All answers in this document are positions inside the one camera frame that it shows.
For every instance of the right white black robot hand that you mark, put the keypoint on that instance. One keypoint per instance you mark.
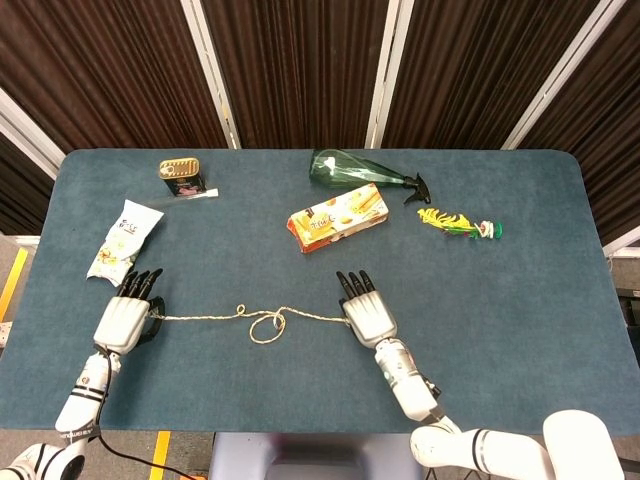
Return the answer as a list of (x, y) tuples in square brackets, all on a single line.
[(370, 317)]

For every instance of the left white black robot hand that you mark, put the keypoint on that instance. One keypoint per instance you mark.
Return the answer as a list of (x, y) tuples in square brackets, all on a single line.
[(122, 320)]

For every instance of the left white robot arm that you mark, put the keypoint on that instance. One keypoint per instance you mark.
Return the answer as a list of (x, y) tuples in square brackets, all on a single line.
[(82, 400)]

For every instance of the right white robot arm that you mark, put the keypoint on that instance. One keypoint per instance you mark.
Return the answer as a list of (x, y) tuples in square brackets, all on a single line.
[(410, 385)]

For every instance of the white green snack bag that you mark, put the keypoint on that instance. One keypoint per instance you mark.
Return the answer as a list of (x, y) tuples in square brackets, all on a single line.
[(122, 240)]

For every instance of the blue felt table mat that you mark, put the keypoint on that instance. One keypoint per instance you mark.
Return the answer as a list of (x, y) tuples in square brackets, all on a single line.
[(320, 380)]

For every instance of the orange yellow biscuit box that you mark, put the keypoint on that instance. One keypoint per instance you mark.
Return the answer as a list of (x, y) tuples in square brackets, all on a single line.
[(335, 220)]

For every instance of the yellow floor tape strip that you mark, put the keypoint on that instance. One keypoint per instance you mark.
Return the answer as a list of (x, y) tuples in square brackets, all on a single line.
[(15, 280), (160, 450)]

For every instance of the grey robot torso base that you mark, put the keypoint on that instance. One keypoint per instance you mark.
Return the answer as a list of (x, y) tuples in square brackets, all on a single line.
[(320, 455)]

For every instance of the green spray bottle black trigger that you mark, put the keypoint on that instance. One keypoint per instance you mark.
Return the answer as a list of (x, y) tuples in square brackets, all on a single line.
[(345, 170)]

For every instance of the clear tube with white cap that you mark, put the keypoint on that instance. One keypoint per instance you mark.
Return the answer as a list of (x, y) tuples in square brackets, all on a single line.
[(212, 193)]

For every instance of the black gold luncheon meat can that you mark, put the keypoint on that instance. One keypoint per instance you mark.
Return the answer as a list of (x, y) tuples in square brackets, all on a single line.
[(180, 175)]

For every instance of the black equipment box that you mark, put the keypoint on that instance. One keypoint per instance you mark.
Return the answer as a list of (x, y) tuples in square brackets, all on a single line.
[(631, 310)]

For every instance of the brown partition panel white frame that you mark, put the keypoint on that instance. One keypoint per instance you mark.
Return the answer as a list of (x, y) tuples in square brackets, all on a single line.
[(100, 65), (475, 65), (300, 65), (615, 125), (20, 200)]

